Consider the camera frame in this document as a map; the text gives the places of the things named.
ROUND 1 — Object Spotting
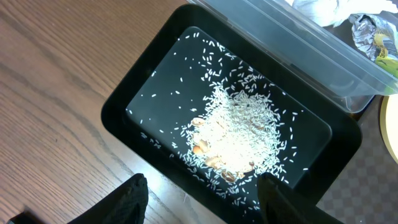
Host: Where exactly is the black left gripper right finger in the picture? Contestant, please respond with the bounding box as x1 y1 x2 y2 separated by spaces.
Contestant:
257 173 342 224

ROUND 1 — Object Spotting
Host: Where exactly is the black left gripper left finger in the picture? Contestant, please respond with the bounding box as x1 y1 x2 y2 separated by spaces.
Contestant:
70 173 149 224

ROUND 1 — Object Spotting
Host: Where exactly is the leftover white rice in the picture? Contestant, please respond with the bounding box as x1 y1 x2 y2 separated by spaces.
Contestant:
126 30 310 212

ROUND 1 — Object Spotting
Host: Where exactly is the yellow plastic plate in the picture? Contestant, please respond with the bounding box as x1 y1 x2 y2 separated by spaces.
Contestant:
379 95 398 162

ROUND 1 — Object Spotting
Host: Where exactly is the silver green snack wrapper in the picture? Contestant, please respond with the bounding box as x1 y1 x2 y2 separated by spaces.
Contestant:
348 14 397 78

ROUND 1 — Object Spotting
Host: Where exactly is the black food waste tray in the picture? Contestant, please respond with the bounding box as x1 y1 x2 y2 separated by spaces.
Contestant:
101 4 362 223

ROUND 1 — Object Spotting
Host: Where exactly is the clear plastic waste bin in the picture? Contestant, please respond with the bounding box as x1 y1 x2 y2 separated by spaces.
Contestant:
192 0 397 113

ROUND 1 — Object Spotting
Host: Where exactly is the dark brown serving tray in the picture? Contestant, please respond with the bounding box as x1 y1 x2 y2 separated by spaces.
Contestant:
317 96 397 223

